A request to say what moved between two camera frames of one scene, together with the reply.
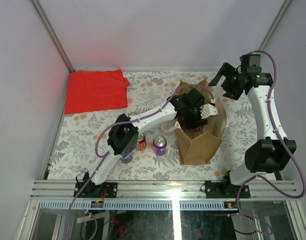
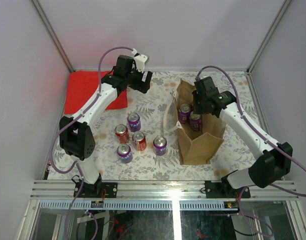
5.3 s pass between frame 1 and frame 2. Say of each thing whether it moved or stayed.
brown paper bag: stayed
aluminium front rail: stayed
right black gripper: moved
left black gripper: moved
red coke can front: stayed
